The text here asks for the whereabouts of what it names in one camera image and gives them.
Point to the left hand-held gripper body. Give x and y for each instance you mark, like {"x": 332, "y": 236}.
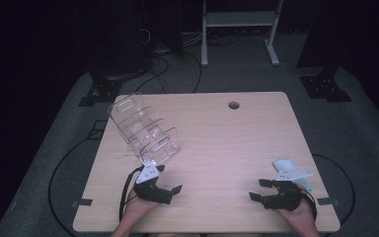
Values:
{"x": 146, "y": 174}

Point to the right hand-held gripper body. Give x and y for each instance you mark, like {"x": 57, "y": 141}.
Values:
{"x": 286, "y": 197}

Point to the clear acrylic divided organizer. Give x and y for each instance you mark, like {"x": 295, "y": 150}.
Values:
{"x": 144, "y": 131}

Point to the person's right hand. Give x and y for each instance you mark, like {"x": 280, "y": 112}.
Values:
{"x": 301, "y": 215}

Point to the person's left hand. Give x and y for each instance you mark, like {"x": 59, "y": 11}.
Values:
{"x": 137, "y": 209}

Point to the black strip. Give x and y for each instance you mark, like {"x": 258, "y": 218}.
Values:
{"x": 325, "y": 201}
{"x": 85, "y": 202}

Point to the black stand base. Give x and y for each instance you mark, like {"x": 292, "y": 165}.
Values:
{"x": 103, "y": 87}
{"x": 324, "y": 87}

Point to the dark equipment cabinet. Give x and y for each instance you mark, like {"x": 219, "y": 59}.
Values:
{"x": 121, "y": 39}

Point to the white metal stand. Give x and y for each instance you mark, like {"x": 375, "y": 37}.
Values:
{"x": 240, "y": 18}

